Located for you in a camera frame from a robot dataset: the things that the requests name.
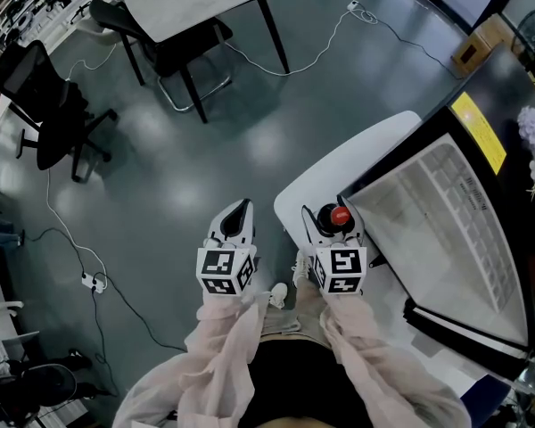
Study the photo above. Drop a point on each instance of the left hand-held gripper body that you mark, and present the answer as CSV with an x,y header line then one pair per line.
x,y
225,265

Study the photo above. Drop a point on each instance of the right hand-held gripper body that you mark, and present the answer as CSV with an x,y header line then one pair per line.
x,y
341,268

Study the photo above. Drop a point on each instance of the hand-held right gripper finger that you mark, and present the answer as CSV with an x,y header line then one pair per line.
x,y
313,230
359,227

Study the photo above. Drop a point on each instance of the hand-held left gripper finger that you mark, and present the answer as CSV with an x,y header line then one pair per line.
x,y
217,226
250,230

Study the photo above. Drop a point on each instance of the dark drink bottle red cap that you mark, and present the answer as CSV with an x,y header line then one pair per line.
x,y
340,215

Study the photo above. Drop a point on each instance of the person's right forearm pink sleeve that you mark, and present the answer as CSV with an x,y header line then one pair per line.
x,y
374,364

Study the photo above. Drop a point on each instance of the person's left forearm pink sleeve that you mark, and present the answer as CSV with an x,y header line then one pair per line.
x,y
214,355

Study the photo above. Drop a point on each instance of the person's right white shoe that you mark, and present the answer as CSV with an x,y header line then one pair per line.
x,y
302,268

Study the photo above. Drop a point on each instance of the person's white shoe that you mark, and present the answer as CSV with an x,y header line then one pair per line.
x,y
302,268
278,294

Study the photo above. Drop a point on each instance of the person's beige trousers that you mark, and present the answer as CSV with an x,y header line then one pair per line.
x,y
307,310

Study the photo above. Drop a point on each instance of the person's left white shoe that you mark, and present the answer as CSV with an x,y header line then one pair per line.
x,y
278,294

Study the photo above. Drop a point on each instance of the white rounded table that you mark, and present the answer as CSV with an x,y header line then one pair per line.
x,y
339,163

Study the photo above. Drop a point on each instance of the person's black top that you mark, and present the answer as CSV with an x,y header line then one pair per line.
x,y
298,381

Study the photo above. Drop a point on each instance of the white power strip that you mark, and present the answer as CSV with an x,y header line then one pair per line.
x,y
93,282

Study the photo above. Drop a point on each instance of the black dining chair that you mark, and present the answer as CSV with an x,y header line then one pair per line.
x,y
191,51

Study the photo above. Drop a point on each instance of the black mesh office chair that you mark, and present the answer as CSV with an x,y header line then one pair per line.
x,y
49,105

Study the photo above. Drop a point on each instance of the cardboard box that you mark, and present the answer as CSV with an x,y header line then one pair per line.
x,y
483,45

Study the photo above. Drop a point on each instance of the white power adapter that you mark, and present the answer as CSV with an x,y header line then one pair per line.
x,y
353,5

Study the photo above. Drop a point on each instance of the black round floor fan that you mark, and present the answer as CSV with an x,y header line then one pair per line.
x,y
31,388

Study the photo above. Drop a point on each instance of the white shelf with equipment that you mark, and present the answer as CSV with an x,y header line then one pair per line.
x,y
31,2

